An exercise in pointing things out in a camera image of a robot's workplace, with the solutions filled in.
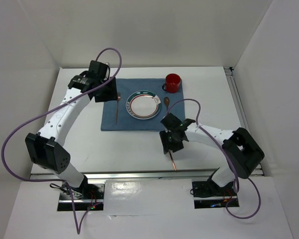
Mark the copper table knife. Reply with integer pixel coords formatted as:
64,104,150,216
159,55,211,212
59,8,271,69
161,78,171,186
168,150,177,171

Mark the red mug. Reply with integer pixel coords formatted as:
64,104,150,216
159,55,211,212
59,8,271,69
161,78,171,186
162,73,181,94

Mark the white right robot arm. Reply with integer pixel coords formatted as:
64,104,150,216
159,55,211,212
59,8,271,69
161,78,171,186
159,113,265,198

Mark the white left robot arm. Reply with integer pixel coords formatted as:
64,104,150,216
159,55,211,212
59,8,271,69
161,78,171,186
25,60,118,199

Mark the blue cloth placemat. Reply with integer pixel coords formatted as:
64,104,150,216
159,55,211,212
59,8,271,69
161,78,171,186
101,78,184,131

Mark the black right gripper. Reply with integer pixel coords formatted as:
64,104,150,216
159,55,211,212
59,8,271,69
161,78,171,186
159,129,184,154

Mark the white plate green red rim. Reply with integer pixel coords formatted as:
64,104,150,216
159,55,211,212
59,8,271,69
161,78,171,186
126,91,162,120

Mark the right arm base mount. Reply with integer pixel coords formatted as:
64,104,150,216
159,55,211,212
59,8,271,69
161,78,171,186
189,178,240,209

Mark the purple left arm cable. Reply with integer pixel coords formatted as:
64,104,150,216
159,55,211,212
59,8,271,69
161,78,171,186
0,47,122,235

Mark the aluminium side rail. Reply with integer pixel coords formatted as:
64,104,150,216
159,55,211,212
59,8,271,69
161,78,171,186
224,67,250,131

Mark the aluminium table edge rail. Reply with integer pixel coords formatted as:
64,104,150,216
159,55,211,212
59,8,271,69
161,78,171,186
29,168,264,181

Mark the dark wooden spoon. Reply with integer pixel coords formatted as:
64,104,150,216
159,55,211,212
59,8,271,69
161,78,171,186
163,97,170,110

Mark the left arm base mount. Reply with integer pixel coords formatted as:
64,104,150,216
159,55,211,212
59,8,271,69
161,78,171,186
49,180,105,212

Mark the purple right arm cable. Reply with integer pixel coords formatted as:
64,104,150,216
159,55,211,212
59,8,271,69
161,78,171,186
165,99,262,220

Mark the copper fork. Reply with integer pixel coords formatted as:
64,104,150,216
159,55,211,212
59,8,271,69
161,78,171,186
115,92,121,124

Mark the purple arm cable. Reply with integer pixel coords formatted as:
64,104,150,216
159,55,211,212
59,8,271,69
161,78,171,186
0,47,122,235
165,99,262,220

